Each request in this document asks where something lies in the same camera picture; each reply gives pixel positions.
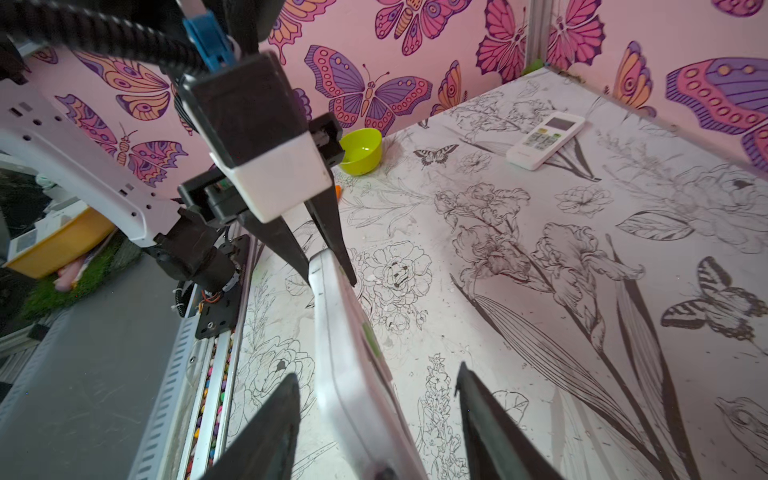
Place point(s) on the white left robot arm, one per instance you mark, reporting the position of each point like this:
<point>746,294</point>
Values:
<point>73,149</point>

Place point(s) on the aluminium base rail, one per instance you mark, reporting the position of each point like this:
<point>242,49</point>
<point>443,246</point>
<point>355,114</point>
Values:
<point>187,428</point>

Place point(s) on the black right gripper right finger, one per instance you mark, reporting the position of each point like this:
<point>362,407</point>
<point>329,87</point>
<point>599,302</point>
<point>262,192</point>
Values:
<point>496,448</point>

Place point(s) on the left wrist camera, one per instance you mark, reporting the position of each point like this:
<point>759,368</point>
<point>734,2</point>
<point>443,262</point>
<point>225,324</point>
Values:
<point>258,134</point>

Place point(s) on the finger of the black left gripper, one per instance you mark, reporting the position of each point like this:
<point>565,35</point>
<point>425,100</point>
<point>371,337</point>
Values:
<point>323,209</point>
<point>277,236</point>

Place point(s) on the large white remote control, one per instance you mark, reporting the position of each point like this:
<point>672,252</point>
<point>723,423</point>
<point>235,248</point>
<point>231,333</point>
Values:
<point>353,383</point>

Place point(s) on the green plastic bowl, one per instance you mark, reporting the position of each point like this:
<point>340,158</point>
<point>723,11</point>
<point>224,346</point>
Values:
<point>362,151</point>

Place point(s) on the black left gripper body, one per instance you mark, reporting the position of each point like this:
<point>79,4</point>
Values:
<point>211,202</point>

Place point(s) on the small white remote control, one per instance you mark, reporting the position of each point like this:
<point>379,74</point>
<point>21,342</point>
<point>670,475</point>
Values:
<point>544,140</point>

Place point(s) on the aluminium frame post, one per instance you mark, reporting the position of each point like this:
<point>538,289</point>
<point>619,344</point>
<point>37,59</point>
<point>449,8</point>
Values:
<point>537,34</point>

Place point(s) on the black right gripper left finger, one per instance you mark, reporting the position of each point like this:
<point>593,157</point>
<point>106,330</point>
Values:
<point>266,447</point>

